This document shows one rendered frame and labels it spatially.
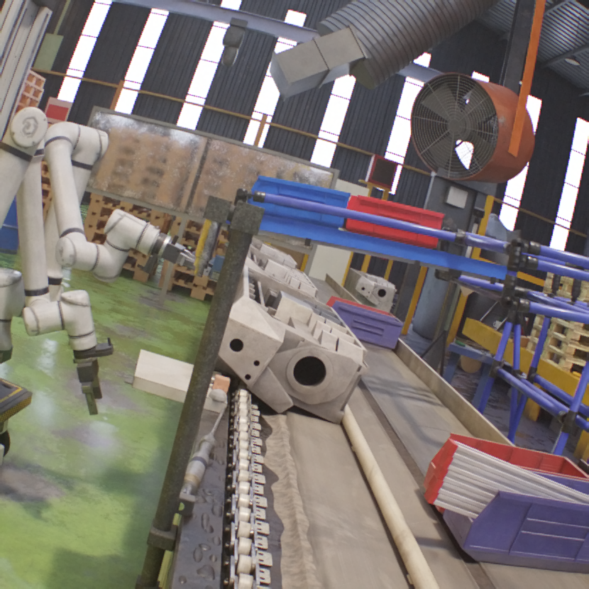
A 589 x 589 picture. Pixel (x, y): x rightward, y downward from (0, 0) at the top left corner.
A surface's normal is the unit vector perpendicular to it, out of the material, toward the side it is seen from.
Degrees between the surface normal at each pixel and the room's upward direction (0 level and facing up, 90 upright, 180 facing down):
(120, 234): 102
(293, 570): 23
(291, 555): 27
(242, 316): 38
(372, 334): 92
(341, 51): 90
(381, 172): 90
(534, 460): 88
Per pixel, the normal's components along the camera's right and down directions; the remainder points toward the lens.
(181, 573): 0.29, -0.95
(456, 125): -0.72, 0.08
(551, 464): 0.05, 0.07
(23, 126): 0.30, 0.13
